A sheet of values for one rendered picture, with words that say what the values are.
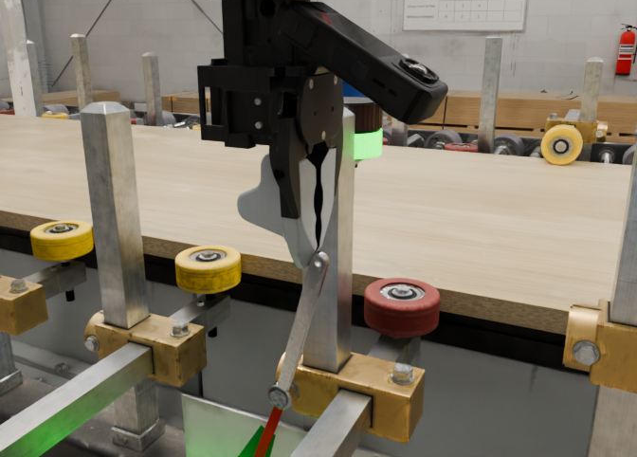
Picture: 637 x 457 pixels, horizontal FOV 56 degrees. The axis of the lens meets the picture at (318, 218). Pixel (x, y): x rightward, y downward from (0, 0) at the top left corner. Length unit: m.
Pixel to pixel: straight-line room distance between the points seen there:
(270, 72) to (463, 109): 5.99
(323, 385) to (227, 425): 0.14
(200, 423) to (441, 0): 7.23
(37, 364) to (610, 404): 0.92
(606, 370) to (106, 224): 0.48
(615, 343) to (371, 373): 0.21
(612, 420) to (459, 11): 7.24
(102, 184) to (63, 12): 9.95
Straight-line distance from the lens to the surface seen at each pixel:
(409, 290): 0.64
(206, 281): 0.72
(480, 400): 0.79
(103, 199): 0.65
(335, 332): 0.55
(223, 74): 0.42
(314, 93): 0.41
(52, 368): 1.15
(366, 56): 0.38
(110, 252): 0.67
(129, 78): 9.83
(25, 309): 0.83
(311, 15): 0.40
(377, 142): 0.54
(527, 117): 6.33
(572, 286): 0.72
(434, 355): 0.78
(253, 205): 0.44
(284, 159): 0.39
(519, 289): 0.69
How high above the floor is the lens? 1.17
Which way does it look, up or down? 17 degrees down
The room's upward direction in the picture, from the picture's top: straight up
